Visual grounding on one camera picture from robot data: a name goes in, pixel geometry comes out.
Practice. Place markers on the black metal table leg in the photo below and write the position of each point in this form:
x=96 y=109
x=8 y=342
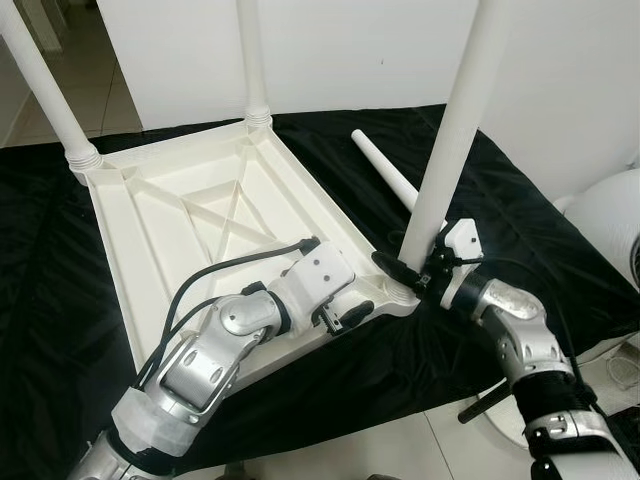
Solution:
x=485 y=403

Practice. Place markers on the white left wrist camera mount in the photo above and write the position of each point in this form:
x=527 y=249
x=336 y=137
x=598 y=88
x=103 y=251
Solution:
x=320 y=270

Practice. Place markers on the black fabric table cover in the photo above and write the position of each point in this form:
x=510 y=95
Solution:
x=540 y=230

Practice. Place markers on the grey robot foot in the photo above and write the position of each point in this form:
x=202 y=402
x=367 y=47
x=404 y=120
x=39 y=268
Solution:
x=385 y=475
x=232 y=472

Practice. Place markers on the white plastic table top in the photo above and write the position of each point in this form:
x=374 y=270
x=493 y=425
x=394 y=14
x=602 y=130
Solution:
x=150 y=230

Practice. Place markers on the white round fan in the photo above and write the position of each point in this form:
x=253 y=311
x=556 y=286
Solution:
x=608 y=215

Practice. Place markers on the white plastic table leg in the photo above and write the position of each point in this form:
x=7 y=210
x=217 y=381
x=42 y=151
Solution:
x=455 y=130
x=252 y=60
x=45 y=95
x=385 y=170

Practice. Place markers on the grey robot right foot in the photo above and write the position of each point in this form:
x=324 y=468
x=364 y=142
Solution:
x=385 y=475

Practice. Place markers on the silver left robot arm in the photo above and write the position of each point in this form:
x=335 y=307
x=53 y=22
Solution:
x=200 y=370

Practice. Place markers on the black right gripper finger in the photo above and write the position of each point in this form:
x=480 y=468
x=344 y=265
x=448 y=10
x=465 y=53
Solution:
x=395 y=267

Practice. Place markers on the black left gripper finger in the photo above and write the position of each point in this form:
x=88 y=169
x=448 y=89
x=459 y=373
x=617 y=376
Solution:
x=360 y=313

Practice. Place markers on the grey robot left foot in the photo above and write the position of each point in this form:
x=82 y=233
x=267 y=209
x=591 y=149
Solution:
x=232 y=472

